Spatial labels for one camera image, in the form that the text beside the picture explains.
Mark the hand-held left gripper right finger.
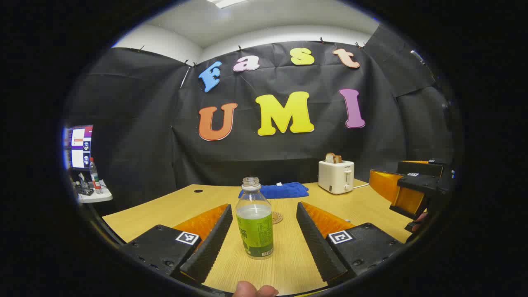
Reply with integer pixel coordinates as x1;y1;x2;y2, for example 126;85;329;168
296;201;407;285

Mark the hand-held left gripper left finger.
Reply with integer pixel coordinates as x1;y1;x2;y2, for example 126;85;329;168
122;203;234;285

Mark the green label water bottle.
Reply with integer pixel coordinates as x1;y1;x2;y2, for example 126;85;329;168
236;177;274;260

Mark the small red cap bottle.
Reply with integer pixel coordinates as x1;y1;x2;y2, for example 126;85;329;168
90;157;102;194

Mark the white toaster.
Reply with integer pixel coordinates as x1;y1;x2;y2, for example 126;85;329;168
318;160;355;195

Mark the blue folded cloth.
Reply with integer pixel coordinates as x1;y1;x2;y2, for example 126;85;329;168
238;182;309;199

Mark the white side table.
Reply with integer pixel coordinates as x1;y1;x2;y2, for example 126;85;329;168
74;181;113;203

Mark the black backdrop cloth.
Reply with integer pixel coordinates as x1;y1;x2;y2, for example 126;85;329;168
68;25;454;216

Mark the computer monitor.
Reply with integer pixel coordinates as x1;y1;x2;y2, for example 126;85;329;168
68;125;94;170

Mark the ceiling light panel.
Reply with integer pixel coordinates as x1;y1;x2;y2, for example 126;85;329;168
206;0;248;9

